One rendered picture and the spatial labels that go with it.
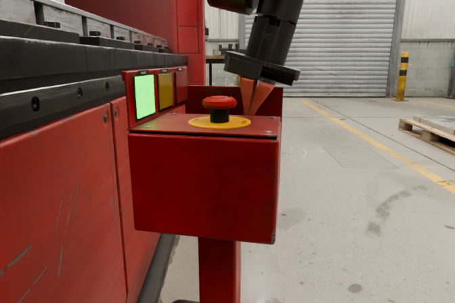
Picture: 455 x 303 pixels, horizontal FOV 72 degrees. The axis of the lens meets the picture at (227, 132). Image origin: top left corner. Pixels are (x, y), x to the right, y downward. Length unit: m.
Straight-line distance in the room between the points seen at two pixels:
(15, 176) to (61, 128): 0.11
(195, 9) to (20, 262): 1.83
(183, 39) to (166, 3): 0.24
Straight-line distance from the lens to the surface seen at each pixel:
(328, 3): 7.55
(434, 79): 8.55
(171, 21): 2.10
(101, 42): 0.83
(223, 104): 0.34
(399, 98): 7.56
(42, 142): 0.46
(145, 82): 0.37
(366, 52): 7.77
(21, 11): 0.68
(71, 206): 0.53
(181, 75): 0.48
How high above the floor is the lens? 0.85
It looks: 13 degrees down
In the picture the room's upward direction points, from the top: straight up
